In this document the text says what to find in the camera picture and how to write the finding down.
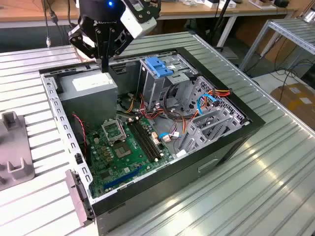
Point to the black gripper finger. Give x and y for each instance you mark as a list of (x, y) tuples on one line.
[(112, 44), (75, 37)]

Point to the grey metal disk bay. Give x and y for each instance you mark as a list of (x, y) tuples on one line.
[(197, 140)]

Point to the blue plastic drive latch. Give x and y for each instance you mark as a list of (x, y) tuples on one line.
[(158, 67)]

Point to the grey metal drive cage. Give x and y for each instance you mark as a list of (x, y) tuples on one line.
[(151, 91)]

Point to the grey power supply unit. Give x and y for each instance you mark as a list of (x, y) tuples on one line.
[(88, 105)]

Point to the long wooden desk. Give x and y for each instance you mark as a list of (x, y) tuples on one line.
[(187, 11)]

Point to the CPU socket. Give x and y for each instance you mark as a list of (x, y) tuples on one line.
[(113, 131)]

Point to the black RAM slot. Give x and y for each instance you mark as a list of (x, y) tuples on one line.
[(140, 143), (143, 141), (147, 140), (150, 139)]

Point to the brown square chipset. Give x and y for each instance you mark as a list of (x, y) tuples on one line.
[(122, 150)]

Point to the small white box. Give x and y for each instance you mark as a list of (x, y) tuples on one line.
[(212, 3)]

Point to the black tripod stand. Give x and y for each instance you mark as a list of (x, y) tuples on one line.
[(219, 22)]

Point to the grey parts rack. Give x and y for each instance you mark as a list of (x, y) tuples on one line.
[(14, 142)]

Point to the green motherboard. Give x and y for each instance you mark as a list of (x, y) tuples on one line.
[(115, 169)]

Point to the blue expansion slot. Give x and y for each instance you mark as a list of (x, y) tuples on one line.
[(123, 178)]

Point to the grey plastic case bezel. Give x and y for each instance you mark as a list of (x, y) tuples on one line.
[(76, 196)]

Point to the black open PC case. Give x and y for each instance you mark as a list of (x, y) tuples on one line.
[(172, 196)]

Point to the small black desk device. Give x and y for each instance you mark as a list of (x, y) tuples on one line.
[(281, 3)]

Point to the brown cardboard box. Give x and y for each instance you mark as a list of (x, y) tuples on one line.
[(292, 105)]

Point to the silver metal cylinder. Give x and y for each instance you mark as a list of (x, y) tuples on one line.
[(308, 14)]

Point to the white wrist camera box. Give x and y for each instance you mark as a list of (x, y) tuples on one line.
[(137, 22)]

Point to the aluminium frame table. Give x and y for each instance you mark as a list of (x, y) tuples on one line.
[(292, 30)]

